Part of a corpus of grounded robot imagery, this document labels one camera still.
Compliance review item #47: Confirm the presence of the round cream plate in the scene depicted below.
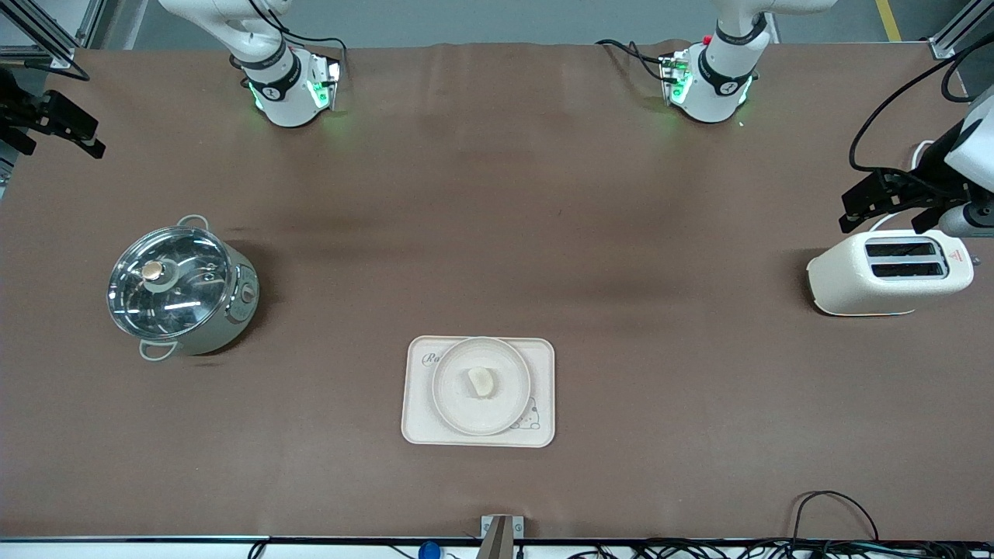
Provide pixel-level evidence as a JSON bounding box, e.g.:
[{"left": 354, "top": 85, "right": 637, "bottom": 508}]
[{"left": 432, "top": 336, "right": 532, "bottom": 436}]

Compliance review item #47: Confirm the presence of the white two-slot toaster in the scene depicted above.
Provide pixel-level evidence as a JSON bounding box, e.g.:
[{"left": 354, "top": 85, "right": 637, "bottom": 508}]
[{"left": 806, "top": 229, "right": 975, "bottom": 318}]

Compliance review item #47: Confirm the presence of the glass pot lid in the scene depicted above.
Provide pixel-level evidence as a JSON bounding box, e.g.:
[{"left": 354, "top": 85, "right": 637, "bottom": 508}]
[{"left": 107, "top": 226, "right": 235, "bottom": 341}]

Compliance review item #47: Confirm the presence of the pale green cooking pot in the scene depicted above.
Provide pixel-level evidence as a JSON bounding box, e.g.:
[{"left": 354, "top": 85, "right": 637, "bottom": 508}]
[{"left": 107, "top": 215, "right": 261, "bottom": 363}]

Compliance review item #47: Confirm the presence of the brown table cover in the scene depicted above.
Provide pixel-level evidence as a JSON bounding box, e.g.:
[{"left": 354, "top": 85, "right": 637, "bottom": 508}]
[{"left": 0, "top": 40, "right": 994, "bottom": 542}]

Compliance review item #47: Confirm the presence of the cream rectangular rabbit tray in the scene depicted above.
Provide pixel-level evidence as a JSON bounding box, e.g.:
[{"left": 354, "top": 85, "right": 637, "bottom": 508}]
[{"left": 401, "top": 335, "right": 557, "bottom": 449}]

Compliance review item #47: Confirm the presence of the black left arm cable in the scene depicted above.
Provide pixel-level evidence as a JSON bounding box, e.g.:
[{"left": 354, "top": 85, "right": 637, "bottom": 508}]
[{"left": 849, "top": 35, "right": 994, "bottom": 175}]

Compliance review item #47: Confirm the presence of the aluminium frame profile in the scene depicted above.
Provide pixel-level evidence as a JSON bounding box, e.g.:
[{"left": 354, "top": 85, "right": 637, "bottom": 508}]
[
  {"left": 0, "top": 0, "right": 106, "bottom": 69},
  {"left": 928, "top": 0, "right": 994, "bottom": 59}
]

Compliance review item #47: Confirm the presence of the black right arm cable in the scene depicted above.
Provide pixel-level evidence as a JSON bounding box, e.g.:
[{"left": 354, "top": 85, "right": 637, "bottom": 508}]
[{"left": 22, "top": 0, "right": 348, "bottom": 82}]

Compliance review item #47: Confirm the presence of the black arm base cable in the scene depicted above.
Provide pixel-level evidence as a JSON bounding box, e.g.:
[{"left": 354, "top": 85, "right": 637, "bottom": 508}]
[{"left": 596, "top": 39, "right": 670, "bottom": 82}]

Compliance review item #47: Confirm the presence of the black looped cable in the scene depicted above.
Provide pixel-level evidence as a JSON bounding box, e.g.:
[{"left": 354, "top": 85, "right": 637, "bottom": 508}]
[{"left": 791, "top": 491, "right": 880, "bottom": 542}]

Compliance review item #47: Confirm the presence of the black cable bundle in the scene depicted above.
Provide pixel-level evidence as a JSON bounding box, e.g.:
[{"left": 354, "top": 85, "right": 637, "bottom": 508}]
[{"left": 567, "top": 540, "right": 994, "bottom": 559}]

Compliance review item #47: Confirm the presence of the grey metal bracket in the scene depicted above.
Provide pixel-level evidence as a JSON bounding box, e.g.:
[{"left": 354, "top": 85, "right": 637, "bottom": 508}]
[{"left": 481, "top": 515, "right": 525, "bottom": 559}]

